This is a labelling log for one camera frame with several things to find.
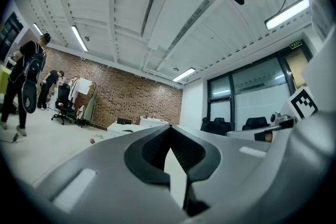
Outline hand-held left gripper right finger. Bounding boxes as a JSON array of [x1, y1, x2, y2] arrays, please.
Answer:
[[170, 110, 336, 224]]

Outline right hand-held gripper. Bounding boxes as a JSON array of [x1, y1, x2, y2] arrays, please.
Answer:
[[254, 25, 336, 143]]

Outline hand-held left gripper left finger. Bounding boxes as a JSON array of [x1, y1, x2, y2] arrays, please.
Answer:
[[34, 124, 190, 224]]

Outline black office chair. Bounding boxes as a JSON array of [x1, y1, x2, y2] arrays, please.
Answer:
[[201, 117, 233, 136], [51, 83, 76, 125], [241, 117, 270, 131]]

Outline black framed glass partition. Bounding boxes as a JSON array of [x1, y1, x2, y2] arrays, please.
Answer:
[[207, 47, 313, 132]]

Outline white backpack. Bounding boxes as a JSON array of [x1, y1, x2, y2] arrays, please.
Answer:
[[76, 105, 86, 121]]

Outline green garment bag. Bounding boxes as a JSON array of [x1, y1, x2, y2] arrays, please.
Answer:
[[83, 91, 98, 124]]

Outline black clothes rack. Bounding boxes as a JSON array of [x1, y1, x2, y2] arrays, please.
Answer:
[[68, 76, 98, 128]]

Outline white cabinet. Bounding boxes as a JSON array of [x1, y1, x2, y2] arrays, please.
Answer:
[[139, 115, 169, 127]]

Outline light wooden door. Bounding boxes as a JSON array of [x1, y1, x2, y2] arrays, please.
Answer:
[[285, 51, 310, 90]]

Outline black oval pad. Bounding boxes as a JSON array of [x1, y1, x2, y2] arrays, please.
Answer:
[[21, 80, 38, 114]]

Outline ceiling air vent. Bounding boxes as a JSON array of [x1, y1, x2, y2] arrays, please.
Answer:
[[140, 0, 168, 37]]

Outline black curved cable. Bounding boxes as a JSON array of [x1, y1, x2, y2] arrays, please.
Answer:
[[274, 0, 288, 13]]

